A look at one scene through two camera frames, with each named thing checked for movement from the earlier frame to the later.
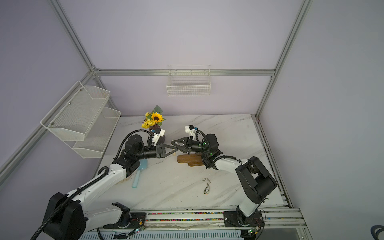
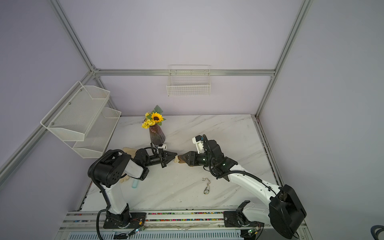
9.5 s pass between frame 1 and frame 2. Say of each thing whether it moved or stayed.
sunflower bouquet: stayed
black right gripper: moved
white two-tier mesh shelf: stayed
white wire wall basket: stayed
